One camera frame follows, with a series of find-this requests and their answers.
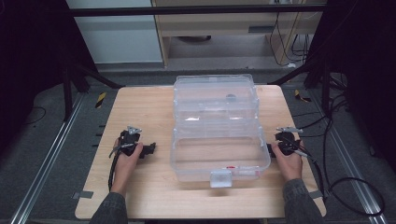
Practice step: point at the person's right hand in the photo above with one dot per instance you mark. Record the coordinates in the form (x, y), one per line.
(289, 166)

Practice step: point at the light wooden desk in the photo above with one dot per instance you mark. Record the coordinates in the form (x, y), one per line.
(224, 26)

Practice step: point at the grey tape strip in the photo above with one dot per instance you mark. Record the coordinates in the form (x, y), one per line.
(316, 194)
(82, 194)

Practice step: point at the black horizontal frame bar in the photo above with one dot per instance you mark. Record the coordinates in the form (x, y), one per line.
(186, 11)

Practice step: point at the aluminium floor rail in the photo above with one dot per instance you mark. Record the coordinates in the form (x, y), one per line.
(46, 161)
(351, 168)

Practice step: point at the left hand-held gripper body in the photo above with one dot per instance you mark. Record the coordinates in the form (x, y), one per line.
(128, 141)

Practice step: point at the white cabinet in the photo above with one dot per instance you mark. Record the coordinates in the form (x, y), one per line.
(115, 34)

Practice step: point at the person's left hand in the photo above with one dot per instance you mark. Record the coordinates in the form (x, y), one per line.
(124, 168)

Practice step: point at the black curtain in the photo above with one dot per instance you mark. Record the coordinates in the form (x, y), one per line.
(367, 71)
(28, 62)

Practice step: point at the yellow black striped tape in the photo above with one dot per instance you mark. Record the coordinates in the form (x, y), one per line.
(300, 96)
(100, 100)

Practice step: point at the clear plastic storage box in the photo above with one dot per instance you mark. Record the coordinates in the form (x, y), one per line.
(218, 146)

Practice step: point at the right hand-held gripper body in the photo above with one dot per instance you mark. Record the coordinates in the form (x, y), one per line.
(286, 141)

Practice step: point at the black stand leg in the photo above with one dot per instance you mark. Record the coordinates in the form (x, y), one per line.
(67, 93)
(325, 90)

